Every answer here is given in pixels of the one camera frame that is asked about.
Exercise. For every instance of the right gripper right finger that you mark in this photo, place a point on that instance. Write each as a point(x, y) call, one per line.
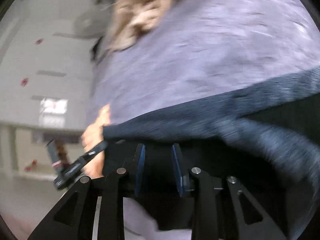
point(223, 208)

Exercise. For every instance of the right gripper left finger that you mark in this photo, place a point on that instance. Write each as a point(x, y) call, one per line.
point(93, 208)

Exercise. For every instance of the beige striped garment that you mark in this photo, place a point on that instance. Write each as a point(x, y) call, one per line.
point(133, 18)

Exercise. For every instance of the lavender embossed bedspread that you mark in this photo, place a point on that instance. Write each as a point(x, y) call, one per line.
point(202, 48)

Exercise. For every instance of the person's left hand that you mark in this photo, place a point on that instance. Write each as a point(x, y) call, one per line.
point(92, 136)

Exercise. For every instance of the dark blue-black pants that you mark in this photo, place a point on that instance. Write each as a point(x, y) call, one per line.
point(277, 119)

